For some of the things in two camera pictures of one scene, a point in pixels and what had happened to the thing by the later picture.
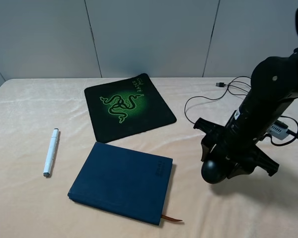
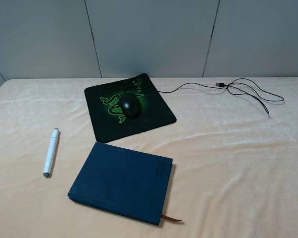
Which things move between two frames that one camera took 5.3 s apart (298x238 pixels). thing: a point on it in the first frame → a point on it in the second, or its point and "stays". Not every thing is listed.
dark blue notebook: (132, 184) stays
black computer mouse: (213, 171) → (130, 105)
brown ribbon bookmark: (169, 218) stays
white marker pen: (51, 152) stays
